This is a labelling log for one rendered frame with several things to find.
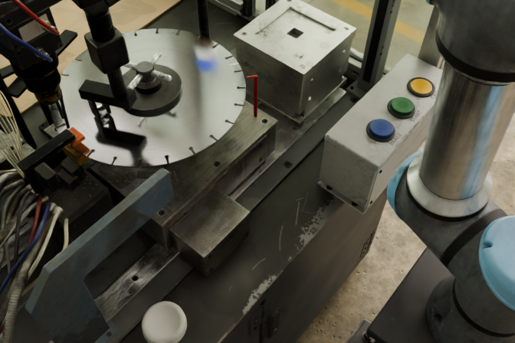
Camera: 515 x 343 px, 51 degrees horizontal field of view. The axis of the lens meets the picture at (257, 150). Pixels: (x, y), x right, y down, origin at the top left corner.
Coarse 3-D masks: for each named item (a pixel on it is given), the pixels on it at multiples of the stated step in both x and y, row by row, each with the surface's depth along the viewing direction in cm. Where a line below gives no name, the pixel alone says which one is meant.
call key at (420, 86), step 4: (416, 80) 100; (420, 80) 100; (424, 80) 100; (412, 84) 100; (416, 84) 100; (420, 84) 100; (424, 84) 100; (428, 84) 100; (412, 88) 99; (416, 88) 99; (420, 88) 99; (424, 88) 99; (428, 88) 99; (416, 92) 99; (420, 92) 98; (424, 92) 98; (428, 92) 98
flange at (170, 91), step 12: (132, 72) 93; (168, 72) 93; (156, 84) 89; (168, 84) 91; (180, 84) 91; (144, 96) 89; (156, 96) 89; (168, 96) 89; (132, 108) 88; (144, 108) 88; (156, 108) 88
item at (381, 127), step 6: (378, 120) 93; (384, 120) 93; (372, 126) 92; (378, 126) 92; (384, 126) 92; (390, 126) 92; (372, 132) 92; (378, 132) 91; (384, 132) 91; (390, 132) 91; (384, 138) 92
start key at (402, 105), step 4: (392, 100) 96; (396, 100) 96; (400, 100) 96; (404, 100) 96; (408, 100) 96; (392, 104) 96; (396, 104) 96; (400, 104) 96; (404, 104) 96; (408, 104) 96; (412, 104) 96; (392, 108) 95; (396, 108) 95; (400, 108) 95; (404, 108) 95; (408, 108) 95; (412, 108) 95; (396, 112) 95; (400, 112) 95; (404, 112) 94; (408, 112) 95
